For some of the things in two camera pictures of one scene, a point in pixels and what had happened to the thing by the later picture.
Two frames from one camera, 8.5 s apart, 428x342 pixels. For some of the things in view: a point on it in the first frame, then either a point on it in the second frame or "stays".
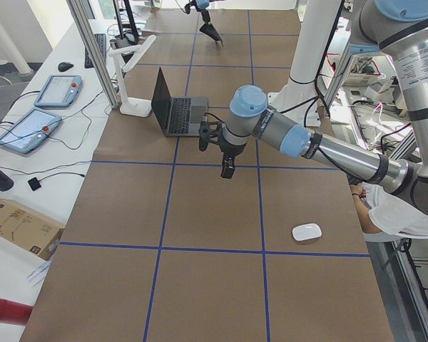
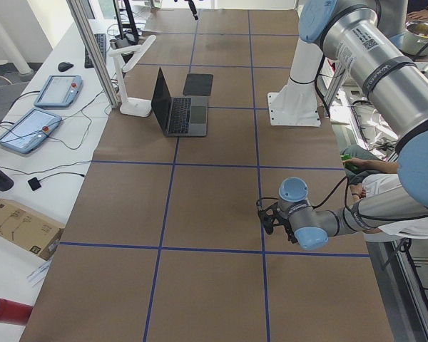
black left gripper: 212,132 → 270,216
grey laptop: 177,116 stays
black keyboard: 101,40 stays
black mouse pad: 209,30 → 198,85
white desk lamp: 128,107 stays
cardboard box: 10,221 stays
